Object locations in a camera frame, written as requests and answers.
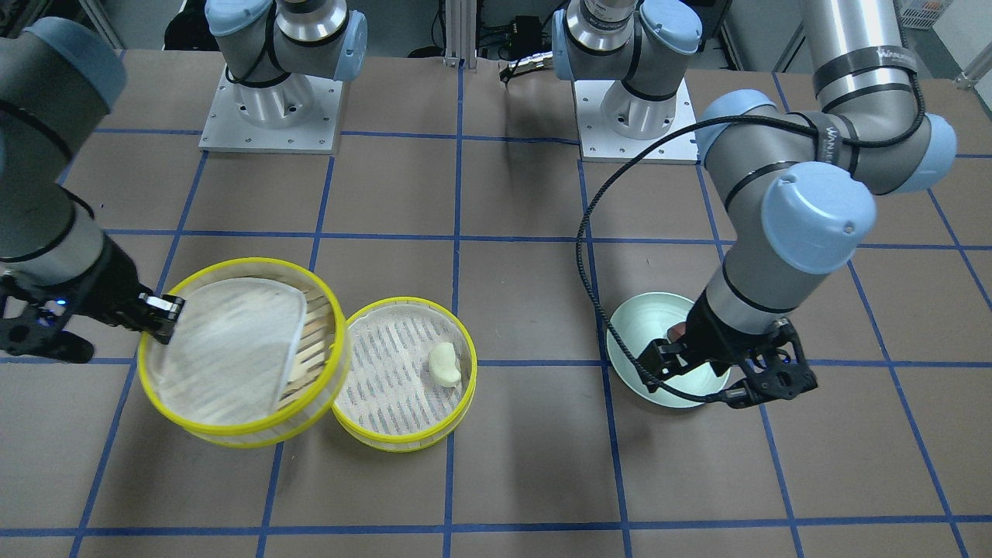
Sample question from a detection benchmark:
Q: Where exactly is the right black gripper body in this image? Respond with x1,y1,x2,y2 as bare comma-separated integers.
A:
1,237,187,363

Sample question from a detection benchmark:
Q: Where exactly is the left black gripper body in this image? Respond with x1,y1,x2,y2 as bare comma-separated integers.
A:
637,299,818,409

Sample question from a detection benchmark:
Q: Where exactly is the yellow bamboo steamer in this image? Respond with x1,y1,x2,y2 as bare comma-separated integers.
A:
332,297,478,453
137,257,352,448

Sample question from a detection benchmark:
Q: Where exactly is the white steamed bun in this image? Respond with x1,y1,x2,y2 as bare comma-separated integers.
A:
428,342,462,388

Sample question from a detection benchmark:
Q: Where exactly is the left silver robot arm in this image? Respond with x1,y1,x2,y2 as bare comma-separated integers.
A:
553,1,957,408

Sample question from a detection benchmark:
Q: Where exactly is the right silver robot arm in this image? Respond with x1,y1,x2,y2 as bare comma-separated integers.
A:
1,1,368,363

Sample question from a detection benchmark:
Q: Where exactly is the brown steamed bun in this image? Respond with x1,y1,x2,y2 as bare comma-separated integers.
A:
666,322,687,343

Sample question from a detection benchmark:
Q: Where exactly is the light green plate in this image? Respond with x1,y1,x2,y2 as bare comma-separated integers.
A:
606,292,729,408

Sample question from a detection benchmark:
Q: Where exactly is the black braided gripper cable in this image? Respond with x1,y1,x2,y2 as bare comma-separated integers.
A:
575,0,928,405

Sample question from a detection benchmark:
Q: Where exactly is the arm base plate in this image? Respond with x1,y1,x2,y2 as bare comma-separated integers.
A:
573,67,698,164
198,70,347,156

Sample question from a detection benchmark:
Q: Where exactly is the aluminium frame post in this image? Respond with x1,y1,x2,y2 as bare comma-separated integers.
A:
442,0,479,73

